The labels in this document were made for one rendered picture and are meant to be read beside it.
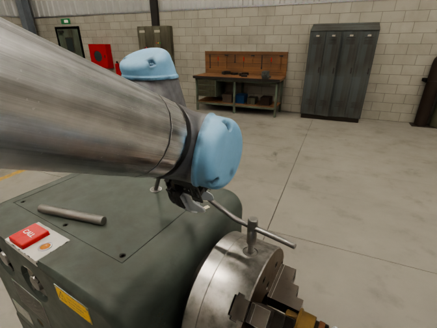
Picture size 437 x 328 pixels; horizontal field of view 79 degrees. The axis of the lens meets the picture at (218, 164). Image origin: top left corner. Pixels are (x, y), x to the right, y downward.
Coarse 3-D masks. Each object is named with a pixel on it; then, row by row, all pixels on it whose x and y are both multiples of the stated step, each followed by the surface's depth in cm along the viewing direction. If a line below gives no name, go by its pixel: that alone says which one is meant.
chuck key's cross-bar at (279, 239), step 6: (216, 204) 63; (222, 210) 62; (228, 216) 61; (234, 216) 61; (240, 222) 59; (246, 222) 59; (258, 228) 57; (264, 234) 56; (270, 234) 55; (276, 240) 54; (282, 240) 53; (288, 240) 53; (288, 246) 53; (294, 246) 52
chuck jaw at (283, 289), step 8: (280, 272) 70; (288, 272) 70; (280, 280) 68; (288, 280) 68; (272, 288) 66; (280, 288) 66; (288, 288) 66; (296, 288) 66; (272, 296) 65; (280, 296) 64; (288, 296) 64; (296, 296) 67; (272, 304) 66; (280, 304) 64; (288, 304) 63; (296, 304) 63; (296, 312) 62
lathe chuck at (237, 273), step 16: (240, 240) 64; (256, 240) 66; (224, 256) 59; (240, 256) 59; (256, 256) 59; (272, 256) 61; (224, 272) 56; (240, 272) 56; (256, 272) 55; (272, 272) 65; (208, 288) 55; (224, 288) 54; (240, 288) 53; (256, 288) 54; (208, 304) 54; (224, 304) 53; (208, 320) 53; (224, 320) 52; (240, 320) 51
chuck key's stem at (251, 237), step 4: (252, 216) 58; (248, 220) 57; (252, 220) 57; (256, 220) 57; (248, 224) 57; (252, 224) 57; (256, 224) 57; (248, 228) 58; (252, 228) 57; (248, 232) 58; (252, 232) 57; (256, 232) 58; (248, 236) 58; (252, 236) 58; (256, 236) 58; (248, 240) 58; (252, 240) 58; (248, 244) 59; (252, 244) 58; (248, 248) 59; (252, 248) 59; (248, 252) 60; (252, 252) 60
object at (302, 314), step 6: (288, 312) 60; (294, 312) 61; (300, 312) 59; (306, 312) 60; (294, 318) 59; (300, 318) 58; (306, 318) 58; (312, 318) 58; (300, 324) 57; (306, 324) 57; (312, 324) 57; (318, 324) 57; (324, 324) 57
